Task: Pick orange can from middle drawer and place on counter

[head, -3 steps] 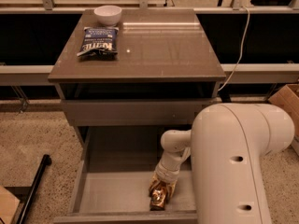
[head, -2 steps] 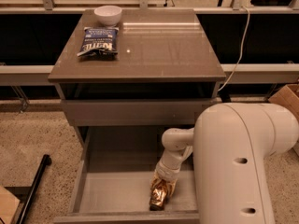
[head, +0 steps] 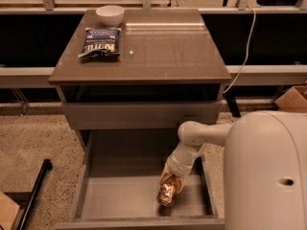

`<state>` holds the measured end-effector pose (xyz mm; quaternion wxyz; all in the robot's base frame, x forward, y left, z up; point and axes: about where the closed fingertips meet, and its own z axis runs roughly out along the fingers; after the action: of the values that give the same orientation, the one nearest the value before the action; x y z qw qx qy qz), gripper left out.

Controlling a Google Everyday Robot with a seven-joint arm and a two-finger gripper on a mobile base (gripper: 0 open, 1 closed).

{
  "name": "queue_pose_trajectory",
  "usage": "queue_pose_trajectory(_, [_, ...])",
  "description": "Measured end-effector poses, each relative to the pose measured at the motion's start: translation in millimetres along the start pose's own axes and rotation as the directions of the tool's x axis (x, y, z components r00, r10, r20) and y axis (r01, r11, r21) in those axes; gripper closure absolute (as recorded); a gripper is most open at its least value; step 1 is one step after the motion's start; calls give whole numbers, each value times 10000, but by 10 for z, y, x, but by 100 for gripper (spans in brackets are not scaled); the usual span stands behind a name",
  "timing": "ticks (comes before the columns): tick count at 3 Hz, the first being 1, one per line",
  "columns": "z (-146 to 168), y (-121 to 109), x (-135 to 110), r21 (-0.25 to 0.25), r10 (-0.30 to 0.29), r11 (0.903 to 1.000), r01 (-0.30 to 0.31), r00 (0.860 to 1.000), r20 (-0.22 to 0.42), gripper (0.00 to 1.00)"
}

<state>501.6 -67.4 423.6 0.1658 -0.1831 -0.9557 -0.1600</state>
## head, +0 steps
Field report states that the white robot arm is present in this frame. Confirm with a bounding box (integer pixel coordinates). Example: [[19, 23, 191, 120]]
[[157, 111, 307, 230]]

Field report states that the open grey middle drawer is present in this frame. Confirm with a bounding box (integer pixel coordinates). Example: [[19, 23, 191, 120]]
[[55, 128, 224, 230]]

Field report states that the grey drawer cabinet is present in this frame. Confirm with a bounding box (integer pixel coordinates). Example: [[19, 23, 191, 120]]
[[48, 8, 232, 230]]

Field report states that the white cable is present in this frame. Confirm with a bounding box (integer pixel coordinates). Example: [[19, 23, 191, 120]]
[[223, 6, 258, 95]]

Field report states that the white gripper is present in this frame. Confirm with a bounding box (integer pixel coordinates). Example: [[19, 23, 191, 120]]
[[159, 154, 194, 194]]

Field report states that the closed grey top drawer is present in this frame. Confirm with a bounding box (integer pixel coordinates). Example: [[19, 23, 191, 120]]
[[62, 102, 222, 129]]

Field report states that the white ceramic bowl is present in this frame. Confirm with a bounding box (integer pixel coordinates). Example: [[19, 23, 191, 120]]
[[96, 5, 125, 27]]

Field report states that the black metal bar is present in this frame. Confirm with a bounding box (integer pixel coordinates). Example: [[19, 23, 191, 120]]
[[16, 159, 53, 230]]

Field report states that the cardboard box at right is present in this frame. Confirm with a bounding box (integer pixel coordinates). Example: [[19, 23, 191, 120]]
[[275, 85, 307, 113]]

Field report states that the blue Kettle chips bag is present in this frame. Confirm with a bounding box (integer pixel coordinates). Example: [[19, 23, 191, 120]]
[[79, 28, 121, 59]]

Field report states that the black table leg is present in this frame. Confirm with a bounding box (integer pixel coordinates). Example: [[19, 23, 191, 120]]
[[224, 93, 241, 118]]

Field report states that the orange soda can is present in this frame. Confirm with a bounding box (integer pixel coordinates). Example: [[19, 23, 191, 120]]
[[157, 175, 178, 207]]

